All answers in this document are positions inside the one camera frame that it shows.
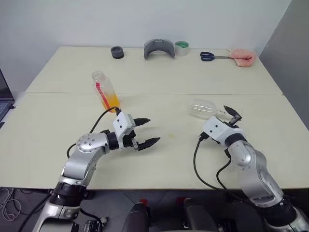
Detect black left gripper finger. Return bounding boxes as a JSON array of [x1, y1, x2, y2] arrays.
[[133, 117, 152, 127], [138, 137, 161, 152]]

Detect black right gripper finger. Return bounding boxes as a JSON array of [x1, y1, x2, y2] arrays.
[[223, 105, 239, 116]]

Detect white floor cable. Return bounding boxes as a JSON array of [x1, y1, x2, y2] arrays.
[[0, 188, 23, 222]]

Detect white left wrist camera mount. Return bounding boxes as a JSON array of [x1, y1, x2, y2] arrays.
[[112, 112, 135, 150]]

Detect clear plastic cup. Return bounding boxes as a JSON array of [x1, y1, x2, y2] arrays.
[[189, 98, 229, 121]]

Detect pink fluffy cloth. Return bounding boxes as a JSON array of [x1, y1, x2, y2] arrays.
[[226, 48, 257, 68]]

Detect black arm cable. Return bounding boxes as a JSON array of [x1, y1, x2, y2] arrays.
[[192, 134, 242, 194], [66, 107, 121, 158]]

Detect black round holder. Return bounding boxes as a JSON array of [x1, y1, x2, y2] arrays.
[[110, 46, 125, 59]]

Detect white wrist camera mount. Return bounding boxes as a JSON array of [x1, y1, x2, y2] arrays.
[[202, 116, 244, 145], [112, 112, 135, 150]]

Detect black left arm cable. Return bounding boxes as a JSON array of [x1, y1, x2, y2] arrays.
[[66, 107, 121, 158]]

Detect plastic bottle with orange liquid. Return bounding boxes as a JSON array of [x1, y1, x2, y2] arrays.
[[91, 70, 121, 114]]

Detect grey laptop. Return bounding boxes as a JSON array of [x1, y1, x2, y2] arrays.
[[0, 68, 16, 129]]

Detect dark rounded shape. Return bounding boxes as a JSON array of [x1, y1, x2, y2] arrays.
[[183, 198, 213, 232], [124, 202, 152, 232]]

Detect grey curved plastic piece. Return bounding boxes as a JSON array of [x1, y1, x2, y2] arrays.
[[143, 38, 176, 60]]

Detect blue handled scissors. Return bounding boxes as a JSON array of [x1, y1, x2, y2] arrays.
[[199, 51, 234, 62]]

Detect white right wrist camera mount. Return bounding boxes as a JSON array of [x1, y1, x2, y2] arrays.
[[202, 116, 244, 145]]

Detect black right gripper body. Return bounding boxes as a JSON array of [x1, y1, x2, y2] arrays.
[[227, 114, 242, 127]]

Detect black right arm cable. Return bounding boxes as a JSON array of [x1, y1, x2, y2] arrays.
[[192, 134, 242, 194]]

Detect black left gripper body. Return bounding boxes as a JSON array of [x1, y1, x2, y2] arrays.
[[120, 129, 140, 152]]

